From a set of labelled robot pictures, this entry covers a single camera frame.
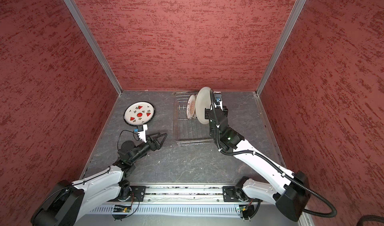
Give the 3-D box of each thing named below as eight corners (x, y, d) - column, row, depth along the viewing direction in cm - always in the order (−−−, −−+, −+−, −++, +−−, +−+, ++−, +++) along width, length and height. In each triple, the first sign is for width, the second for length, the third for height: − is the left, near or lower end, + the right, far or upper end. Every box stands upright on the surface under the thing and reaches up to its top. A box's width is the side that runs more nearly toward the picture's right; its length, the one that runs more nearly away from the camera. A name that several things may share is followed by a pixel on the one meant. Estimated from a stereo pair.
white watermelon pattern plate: (122, 125, 102) (120, 123, 100) (130, 104, 114) (129, 102, 113) (150, 125, 102) (149, 123, 100) (155, 104, 115) (155, 102, 113)
